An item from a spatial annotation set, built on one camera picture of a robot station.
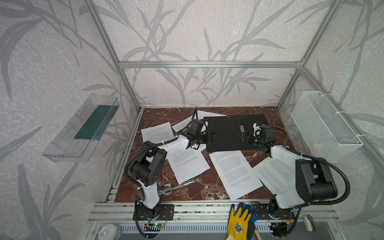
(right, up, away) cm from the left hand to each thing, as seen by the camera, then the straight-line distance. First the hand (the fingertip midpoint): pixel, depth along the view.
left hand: (215, 134), depth 90 cm
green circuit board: (-29, -41, -20) cm, 54 cm away
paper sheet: (-37, 0, +16) cm, 40 cm away
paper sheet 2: (-17, -18, +1) cm, 25 cm away
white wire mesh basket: (+46, +3, -27) cm, 53 cm away
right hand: (+18, +1, +4) cm, 19 cm away
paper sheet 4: (+36, -24, -5) cm, 43 cm away
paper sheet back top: (-9, +13, +26) cm, 31 cm away
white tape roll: (-48, -40, -26) cm, 68 cm away
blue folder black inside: (+10, +3, +15) cm, 18 cm away
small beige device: (+42, -40, -21) cm, 62 cm away
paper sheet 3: (+13, -24, -4) cm, 28 cm away
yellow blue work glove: (+10, -40, -21) cm, 46 cm away
